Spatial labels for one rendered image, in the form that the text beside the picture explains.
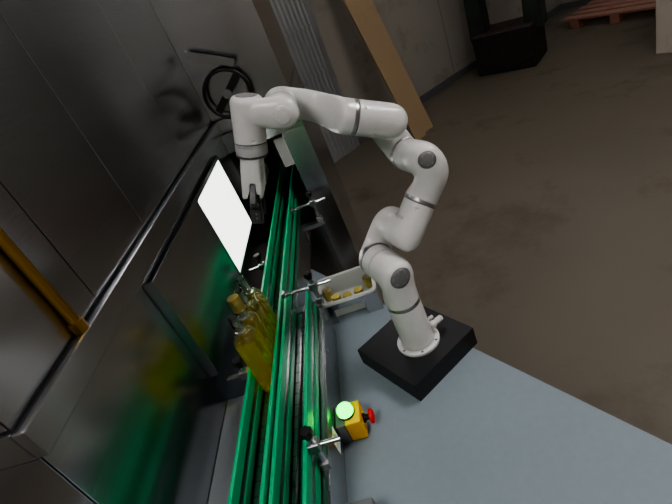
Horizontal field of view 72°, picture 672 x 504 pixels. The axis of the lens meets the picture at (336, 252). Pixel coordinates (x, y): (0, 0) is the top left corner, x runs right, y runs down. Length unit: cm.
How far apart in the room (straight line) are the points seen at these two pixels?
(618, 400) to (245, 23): 212
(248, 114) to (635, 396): 182
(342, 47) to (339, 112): 428
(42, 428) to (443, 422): 88
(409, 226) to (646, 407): 136
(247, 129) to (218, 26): 109
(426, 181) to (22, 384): 89
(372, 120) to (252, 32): 110
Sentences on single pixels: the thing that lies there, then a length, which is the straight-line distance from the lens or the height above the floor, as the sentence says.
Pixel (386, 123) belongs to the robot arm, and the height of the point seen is 144.
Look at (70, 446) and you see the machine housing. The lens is 94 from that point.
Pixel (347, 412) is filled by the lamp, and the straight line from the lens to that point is 125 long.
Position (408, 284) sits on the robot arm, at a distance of 121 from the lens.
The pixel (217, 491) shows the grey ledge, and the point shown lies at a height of 88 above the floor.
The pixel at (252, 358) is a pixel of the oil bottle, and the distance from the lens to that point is 128.
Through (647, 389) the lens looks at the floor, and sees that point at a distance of 227.
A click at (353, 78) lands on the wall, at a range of 542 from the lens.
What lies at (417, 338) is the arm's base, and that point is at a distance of 132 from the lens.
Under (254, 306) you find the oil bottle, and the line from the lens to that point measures 133.
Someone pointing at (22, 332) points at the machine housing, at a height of 148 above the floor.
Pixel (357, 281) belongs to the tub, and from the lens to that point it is 175.
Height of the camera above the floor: 178
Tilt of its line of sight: 30 degrees down
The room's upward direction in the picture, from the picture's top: 24 degrees counter-clockwise
